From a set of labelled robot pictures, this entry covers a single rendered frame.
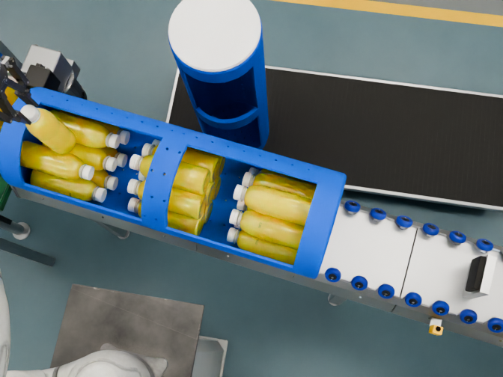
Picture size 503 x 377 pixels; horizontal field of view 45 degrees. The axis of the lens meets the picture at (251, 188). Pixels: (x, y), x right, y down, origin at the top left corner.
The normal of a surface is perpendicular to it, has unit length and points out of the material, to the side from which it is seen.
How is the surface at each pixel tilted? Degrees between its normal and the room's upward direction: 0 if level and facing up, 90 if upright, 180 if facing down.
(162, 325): 4
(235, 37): 0
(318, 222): 10
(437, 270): 0
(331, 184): 32
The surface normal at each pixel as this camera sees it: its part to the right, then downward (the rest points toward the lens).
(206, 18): -0.05, -0.25
